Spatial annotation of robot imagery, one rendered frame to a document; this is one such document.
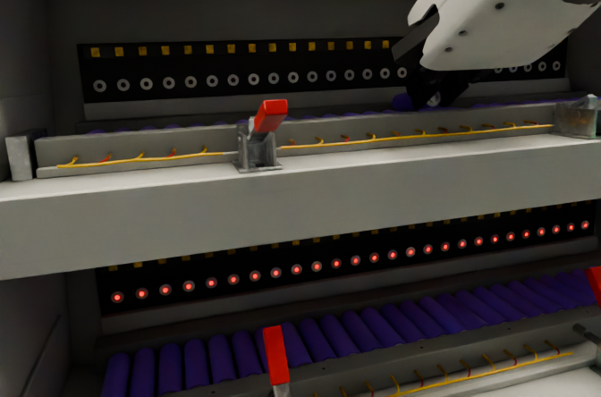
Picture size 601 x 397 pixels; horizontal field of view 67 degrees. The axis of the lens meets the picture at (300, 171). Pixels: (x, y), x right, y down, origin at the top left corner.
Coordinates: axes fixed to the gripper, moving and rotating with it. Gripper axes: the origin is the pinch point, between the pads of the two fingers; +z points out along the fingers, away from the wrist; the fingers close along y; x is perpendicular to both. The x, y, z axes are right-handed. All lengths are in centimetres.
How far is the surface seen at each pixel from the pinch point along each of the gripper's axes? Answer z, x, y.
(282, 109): -11.9, 7.4, 16.9
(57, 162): -1.7, 5.2, 29.7
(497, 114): -1.8, 4.2, -3.5
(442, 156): -5.8, 8.7, 5.0
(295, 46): 6.6, -8.4, 10.0
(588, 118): -5.3, 6.6, -8.4
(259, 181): -5.8, 9.1, 17.5
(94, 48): 6.2, -8.6, 28.8
